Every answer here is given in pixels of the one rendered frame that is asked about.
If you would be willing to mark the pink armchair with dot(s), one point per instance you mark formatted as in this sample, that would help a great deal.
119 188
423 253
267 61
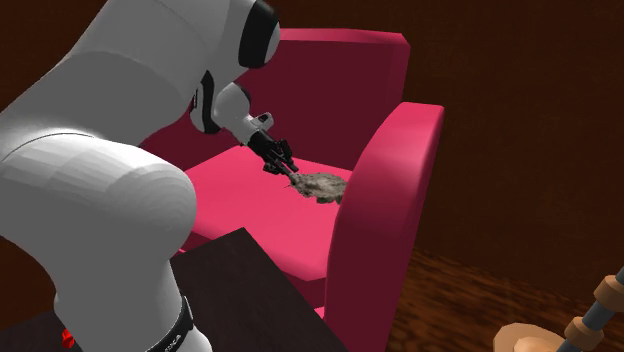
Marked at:
292 229

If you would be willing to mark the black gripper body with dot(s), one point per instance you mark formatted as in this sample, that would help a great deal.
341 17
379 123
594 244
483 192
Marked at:
264 144

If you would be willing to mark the grey-brown rough lump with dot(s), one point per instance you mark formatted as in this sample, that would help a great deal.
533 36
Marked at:
322 185

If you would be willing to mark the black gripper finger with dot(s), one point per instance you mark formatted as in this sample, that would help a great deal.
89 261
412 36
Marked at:
288 167

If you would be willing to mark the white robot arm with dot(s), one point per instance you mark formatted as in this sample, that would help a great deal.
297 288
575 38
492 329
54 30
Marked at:
97 195

